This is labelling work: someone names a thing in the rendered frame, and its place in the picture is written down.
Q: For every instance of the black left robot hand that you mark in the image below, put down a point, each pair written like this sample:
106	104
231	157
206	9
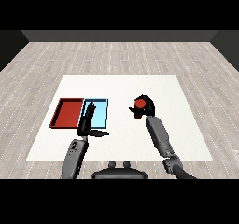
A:
86	122

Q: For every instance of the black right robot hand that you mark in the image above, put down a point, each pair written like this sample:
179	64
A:
149	106

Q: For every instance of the red can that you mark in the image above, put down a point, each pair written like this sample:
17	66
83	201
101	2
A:
140	104

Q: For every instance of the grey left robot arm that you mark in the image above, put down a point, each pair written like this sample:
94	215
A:
74	157

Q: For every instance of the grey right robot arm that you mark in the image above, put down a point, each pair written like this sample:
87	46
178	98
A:
160	137

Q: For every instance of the light blue shallow open box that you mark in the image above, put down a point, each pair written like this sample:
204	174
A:
100	113

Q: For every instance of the red shallow open box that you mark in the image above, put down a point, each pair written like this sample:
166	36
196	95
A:
66	113

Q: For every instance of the dark grey robot body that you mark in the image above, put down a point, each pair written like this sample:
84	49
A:
119	173

